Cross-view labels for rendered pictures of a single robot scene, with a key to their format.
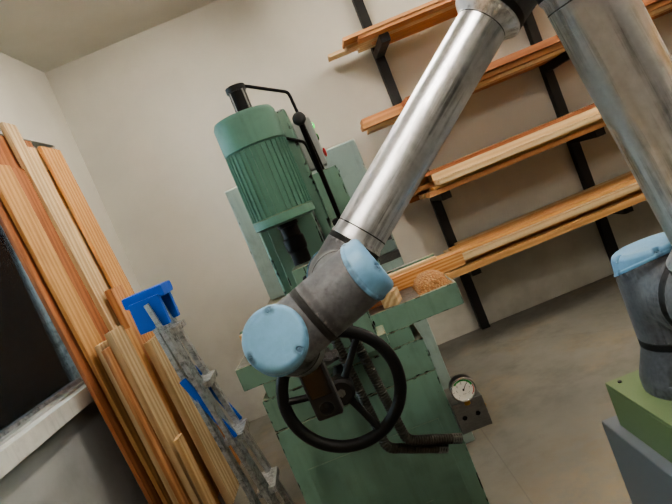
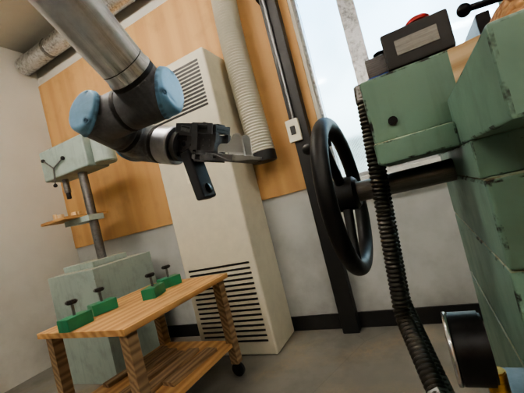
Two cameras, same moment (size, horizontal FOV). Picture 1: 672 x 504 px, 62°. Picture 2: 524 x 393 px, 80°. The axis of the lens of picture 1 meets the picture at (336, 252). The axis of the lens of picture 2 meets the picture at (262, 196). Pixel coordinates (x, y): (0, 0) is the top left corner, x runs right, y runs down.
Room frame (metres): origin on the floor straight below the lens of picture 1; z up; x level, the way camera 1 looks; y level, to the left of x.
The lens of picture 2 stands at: (1.31, -0.48, 0.83)
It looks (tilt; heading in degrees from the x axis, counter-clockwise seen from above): 2 degrees up; 114
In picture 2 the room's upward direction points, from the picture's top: 14 degrees counter-clockwise
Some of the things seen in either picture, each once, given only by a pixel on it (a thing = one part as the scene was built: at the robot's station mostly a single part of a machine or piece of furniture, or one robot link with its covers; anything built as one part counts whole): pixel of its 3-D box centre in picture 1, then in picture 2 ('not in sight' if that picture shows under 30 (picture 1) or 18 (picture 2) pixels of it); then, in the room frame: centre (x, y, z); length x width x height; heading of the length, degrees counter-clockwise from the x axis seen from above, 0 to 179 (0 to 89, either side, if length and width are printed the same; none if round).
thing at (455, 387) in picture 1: (463, 390); (476, 357); (1.33, -0.16, 0.65); 0.06 x 0.04 x 0.08; 88
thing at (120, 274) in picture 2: not in sight; (101, 251); (-0.67, 1.02, 0.79); 0.62 x 0.48 x 1.58; 1
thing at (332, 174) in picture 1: (333, 192); not in sight; (1.76, -0.06, 1.22); 0.09 x 0.08 x 0.15; 178
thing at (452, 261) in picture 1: (373, 293); not in sight; (1.54, -0.05, 0.92); 0.54 x 0.02 x 0.04; 88
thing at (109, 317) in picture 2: not in sight; (151, 343); (0.06, 0.61, 0.32); 0.66 x 0.57 x 0.64; 87
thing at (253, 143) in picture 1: (264, 169); not in sight; (1.55, 0.09, 1.35); 0.18 x 0.18 x 0.31
